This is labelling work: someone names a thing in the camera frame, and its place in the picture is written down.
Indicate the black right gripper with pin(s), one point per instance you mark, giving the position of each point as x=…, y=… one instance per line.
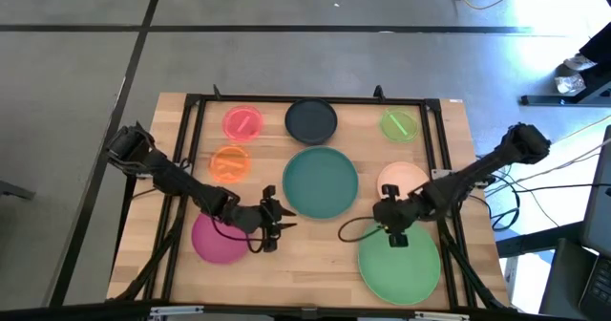
x=393, y=213

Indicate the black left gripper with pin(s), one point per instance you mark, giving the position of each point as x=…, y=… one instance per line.
x=255, y=218

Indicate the peach plastic plate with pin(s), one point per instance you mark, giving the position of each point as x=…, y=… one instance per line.
x=406, y=175

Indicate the magenta plastic plate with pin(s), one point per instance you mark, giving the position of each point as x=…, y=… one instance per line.
x=215, y=244

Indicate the orange transparent small plate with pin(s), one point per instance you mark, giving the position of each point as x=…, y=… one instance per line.
x=230, y=164

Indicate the lime transparent small plate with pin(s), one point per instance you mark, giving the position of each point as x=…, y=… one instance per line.
x=400, y=125

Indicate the dark navy plastic plate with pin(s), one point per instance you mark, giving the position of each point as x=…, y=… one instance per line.
x=311, y=120

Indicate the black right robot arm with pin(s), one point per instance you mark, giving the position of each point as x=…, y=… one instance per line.
x=477, y=173

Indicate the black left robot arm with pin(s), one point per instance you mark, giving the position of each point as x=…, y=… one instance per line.
x=176, y=180

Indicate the large teal plastic plate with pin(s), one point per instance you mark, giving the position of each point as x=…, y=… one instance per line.
x=320, y=182

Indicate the large light green plate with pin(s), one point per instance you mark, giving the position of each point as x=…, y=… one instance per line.
x=401, y=273

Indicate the pink transparent small plate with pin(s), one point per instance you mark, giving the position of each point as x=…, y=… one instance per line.
x=242, y=123

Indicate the black furniture foot bar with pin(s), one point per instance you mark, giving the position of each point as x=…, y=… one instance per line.
x=558, y=100

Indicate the grey monitor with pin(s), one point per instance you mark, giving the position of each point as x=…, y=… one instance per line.
x=600, y=192

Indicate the laptop keyboard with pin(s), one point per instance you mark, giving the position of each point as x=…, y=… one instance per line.
x=599, y=285

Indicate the person's white shoe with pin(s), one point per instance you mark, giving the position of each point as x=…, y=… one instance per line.
x=570, y=83
x=578, y=63

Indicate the person's leg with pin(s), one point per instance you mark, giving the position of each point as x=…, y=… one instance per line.
x=599, y=46

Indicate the grey furniture edge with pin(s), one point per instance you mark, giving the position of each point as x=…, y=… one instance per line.
x=14, y=190

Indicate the white metal bracket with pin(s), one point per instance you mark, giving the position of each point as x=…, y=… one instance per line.
x=441, y=173

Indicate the silver frame bracket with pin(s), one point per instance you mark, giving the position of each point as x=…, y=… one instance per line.
x=175, y=310
x=441, y=316

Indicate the black metal table frame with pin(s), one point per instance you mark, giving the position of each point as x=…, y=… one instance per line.
x=432, y=104

